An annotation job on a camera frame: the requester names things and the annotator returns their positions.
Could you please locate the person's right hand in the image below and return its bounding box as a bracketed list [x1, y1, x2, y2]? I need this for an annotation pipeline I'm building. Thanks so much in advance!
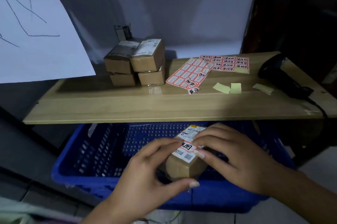
[191, 123, 286, 196]

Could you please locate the person's left hand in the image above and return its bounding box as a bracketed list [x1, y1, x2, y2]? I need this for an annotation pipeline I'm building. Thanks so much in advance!
[105, 138, 200, 222]

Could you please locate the small labelled cardboard parcel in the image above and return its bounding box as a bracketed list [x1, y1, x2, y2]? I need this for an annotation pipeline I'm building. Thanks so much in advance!
[158, 124, 211, 181]

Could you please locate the person's right forearm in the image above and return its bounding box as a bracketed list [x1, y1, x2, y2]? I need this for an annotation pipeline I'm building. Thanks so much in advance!
[265, 165, 337, 224]

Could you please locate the person's left forearm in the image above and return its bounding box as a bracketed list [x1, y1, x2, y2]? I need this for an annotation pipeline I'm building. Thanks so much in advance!
[80, 198, 144, 224]

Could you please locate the sheet of blank red-bordered stickers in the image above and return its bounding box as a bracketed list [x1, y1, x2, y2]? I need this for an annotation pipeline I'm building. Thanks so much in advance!
[165, 58, 215, 90]

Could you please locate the sheet of handwritten red-bordered stickers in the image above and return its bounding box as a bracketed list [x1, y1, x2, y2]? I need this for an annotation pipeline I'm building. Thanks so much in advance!
[199, 55, 250, 74]

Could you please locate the blue plastic perforated basket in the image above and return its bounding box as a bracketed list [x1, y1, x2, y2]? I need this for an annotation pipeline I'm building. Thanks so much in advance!
[51, 121, 296, 214]

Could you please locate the taped plain cardboard parcel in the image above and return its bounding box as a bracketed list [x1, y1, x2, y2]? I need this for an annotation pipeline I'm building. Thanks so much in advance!
[137, 59, 166, 86]

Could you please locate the black barcode scanner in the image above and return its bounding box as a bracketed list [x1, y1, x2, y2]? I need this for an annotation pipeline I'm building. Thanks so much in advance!
[257, 53, 314, 100]

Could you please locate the cardboard parcel with white label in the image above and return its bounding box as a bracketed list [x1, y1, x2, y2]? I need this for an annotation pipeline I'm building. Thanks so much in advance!
[130, 38, 166, 73]

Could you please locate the small plain cardboard parcel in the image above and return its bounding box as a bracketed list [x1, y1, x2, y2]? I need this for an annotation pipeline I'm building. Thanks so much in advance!
[109, 72, 137, 87]

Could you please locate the cardboard parcel with dark label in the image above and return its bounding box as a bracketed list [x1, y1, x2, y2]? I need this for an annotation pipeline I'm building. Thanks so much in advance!
[103, 40, 140, 74]

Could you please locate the small metal clip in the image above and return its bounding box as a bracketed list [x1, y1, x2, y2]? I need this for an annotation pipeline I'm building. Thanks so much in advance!
[114, 24, 133, 42]

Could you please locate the pale green garment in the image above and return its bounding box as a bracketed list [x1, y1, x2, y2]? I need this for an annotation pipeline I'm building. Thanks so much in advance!
[0, 196, 82, 224]

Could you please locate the white paper sheet with lines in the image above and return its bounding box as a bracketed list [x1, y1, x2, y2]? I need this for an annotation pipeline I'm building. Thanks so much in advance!
[0, 0, 96, 84]

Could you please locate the black scanner cable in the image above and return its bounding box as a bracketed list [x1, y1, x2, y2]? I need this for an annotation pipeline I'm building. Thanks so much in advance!
[305, 96, 329, 118]

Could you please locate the black metal shelf frame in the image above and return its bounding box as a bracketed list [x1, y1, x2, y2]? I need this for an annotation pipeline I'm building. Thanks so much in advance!
[0, 106, 60, 154]

